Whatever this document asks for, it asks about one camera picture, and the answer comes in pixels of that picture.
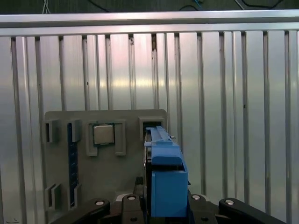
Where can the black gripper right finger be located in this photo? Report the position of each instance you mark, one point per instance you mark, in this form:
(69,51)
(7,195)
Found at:
(199,210)

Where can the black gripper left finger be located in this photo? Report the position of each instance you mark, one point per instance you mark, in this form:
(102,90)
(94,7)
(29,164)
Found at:
(130,210)

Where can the hard disk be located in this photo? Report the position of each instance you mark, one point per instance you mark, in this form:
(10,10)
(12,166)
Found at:
(169,186)

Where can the grey parts rack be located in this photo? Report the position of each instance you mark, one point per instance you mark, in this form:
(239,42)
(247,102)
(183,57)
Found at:
(105,177)

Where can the blue RAM stick on rack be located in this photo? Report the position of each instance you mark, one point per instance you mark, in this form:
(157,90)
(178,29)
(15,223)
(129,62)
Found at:
(73,163)

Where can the silver CPU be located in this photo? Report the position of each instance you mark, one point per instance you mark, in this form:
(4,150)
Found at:
(104,134)

